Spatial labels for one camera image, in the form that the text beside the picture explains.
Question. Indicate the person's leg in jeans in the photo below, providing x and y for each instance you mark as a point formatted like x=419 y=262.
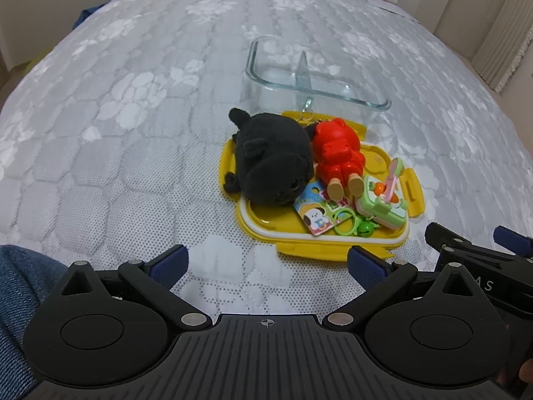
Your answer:
x=21 y=300

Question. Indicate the blue cloth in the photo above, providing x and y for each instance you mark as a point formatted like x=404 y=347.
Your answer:
x=87 y=14

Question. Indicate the clear glass container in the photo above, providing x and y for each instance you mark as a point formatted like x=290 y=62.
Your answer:
x=291 y=71

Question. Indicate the cartoon dog card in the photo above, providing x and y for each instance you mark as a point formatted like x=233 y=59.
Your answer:
x=316 y=212

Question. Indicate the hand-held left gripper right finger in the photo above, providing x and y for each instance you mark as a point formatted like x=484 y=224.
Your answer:
x=368 y=264

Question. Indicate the yellow container lid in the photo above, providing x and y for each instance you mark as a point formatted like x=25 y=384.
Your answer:
x=275 y=216

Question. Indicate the grey quilted mattress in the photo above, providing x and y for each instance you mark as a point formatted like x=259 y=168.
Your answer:
x=125 y=133

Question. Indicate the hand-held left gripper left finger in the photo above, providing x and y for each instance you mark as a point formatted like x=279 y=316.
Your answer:
x=171 y=264

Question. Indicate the black plush toy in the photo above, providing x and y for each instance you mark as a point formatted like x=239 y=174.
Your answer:
x=270 y=158

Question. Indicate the person's right hand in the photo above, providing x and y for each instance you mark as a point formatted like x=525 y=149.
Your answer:
x=525 y=377

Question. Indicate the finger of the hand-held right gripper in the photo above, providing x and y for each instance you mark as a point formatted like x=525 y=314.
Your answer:
x=514 y=241
x=470 y=248

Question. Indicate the white paper sheet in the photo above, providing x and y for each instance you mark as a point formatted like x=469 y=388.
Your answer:
x=387 y=4

